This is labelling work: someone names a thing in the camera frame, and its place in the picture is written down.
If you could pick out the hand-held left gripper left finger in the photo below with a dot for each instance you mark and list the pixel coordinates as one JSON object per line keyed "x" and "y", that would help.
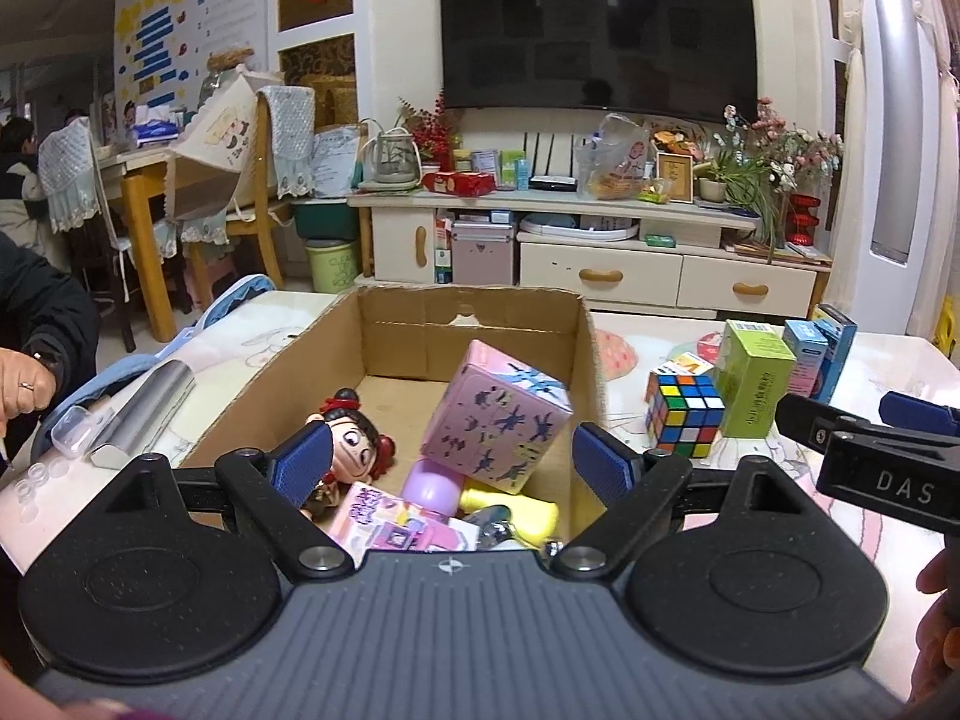
{"x": 304, "y": 461}

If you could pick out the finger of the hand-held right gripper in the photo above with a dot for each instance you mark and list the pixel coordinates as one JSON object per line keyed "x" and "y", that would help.
{"x": 814, "y": 424}
{"x": 919, "y": 409}

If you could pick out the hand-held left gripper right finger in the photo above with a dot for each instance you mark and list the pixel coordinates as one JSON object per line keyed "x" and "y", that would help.
{"x": 604, "y": 465}

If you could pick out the black-haired doll figurine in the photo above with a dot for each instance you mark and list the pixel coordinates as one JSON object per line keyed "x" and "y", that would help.
{"x": 360, "y": 442}

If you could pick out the green carton box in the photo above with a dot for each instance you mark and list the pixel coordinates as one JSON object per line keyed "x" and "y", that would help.
{"x": 754, "y": 390}

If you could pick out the pink toy package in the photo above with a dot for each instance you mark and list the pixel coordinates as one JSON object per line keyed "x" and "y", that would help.
{"x": 375, "y": 521}

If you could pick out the colourful puzzle cube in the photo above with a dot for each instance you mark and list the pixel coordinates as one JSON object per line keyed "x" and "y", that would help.
{"x": 682, "y": 412}

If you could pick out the yellow pink massage hammer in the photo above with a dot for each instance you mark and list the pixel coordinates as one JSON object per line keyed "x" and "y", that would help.
{"x": 510, "y": 517}

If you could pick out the pink printed box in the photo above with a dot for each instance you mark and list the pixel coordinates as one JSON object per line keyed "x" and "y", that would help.
{"x": 495, "y": 420}

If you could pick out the silver metal can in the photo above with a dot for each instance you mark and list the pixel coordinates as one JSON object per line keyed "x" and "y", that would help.
{"x": 495, "y": 529}

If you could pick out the cardboard box with green print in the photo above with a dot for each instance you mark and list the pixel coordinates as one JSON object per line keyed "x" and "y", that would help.
{"x": 405, "y": 337}

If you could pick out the person's right hand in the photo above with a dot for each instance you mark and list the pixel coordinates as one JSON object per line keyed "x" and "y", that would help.
{"x": 943, "y": 570}

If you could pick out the yellow detergent bottle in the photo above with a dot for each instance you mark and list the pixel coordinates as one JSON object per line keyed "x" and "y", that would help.
{"x": 949, "y": 334}

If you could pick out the silver metal case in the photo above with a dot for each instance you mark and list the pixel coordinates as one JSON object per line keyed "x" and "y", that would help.
{"x": 150, "y": 412}

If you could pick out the blue fabric bag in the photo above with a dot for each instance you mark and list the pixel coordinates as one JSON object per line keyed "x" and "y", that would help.
{"x": 225, "y": 300}

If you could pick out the cream television cabinet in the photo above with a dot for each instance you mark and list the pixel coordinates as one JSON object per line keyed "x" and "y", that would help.
{"x": 600, "y": 274}

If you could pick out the light green trash bin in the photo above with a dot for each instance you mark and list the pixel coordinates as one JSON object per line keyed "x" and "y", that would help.
{"x": 331, "y": 266}

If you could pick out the red glass vase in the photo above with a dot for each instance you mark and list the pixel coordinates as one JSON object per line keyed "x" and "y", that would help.
{"x": 802, "y": 219}

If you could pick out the clear plastic container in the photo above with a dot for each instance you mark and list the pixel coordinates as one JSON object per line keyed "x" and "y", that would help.
{"x": 73, "y": 431}

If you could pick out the white oval tray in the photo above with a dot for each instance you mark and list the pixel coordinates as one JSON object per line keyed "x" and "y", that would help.
{"x": 577, "y": 229}

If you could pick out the pink storage case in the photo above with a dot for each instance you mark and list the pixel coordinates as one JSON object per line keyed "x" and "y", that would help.
{"x": 484, "y": 255}

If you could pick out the potted artificial flowers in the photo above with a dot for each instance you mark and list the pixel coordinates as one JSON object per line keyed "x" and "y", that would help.
{"x": 765, "y": 165}

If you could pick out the white standing air conditioner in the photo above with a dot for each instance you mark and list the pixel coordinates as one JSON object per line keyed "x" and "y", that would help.
{"x": 896, "y": 127}

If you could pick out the framed certificate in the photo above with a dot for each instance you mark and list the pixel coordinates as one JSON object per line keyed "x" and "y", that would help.
{"x": 675, "y": 176}

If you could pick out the black white router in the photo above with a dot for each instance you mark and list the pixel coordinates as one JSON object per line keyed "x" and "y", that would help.
{"x": 551, "y": 181}

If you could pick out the white paper bag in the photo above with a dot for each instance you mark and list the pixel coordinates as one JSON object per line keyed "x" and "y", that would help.
{"x": 335, "y": 165}

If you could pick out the clear plastic snack bag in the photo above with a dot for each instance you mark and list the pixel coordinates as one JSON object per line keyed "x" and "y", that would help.
{"x": 611, "y": 161}

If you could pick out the small green drink carton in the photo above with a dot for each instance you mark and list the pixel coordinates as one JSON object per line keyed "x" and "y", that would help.
{"x": 514, "y": 171}

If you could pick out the wooden dining table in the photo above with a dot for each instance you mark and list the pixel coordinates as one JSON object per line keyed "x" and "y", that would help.
{"x": 142, "y": 195}

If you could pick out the glass kettle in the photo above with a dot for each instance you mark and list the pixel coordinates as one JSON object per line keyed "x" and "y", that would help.
{"x": 391, "y": 161}

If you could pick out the red snack pack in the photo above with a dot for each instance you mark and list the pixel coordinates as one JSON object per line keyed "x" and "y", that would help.
{"x": 459, "y": 183}

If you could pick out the wooden chair with lace cover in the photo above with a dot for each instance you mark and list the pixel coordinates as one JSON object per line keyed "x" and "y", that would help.
{"x": 289, "y": 135}
{"x": 71, "y": 172}

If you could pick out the cream printed cloth cover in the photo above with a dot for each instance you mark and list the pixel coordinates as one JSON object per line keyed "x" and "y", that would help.
{"x": 217, "y": 127}

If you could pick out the red berry bouquet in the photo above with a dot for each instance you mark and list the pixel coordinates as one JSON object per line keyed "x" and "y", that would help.
{"x": 427, "y": 131}

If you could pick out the light blue tissue pack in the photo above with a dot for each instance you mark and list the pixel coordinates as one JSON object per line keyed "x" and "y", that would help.
{"x": 154, "y": 131}

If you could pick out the green glass jar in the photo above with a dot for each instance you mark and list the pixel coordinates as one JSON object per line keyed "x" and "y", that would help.
{"x": 221, "y": 82}

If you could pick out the black television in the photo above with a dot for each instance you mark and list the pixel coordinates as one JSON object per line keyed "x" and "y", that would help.
{"x": 600, "y": 22}

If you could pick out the wall poster with blue strips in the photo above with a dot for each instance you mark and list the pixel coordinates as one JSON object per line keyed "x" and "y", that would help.
{"x": 195, "y": 30}

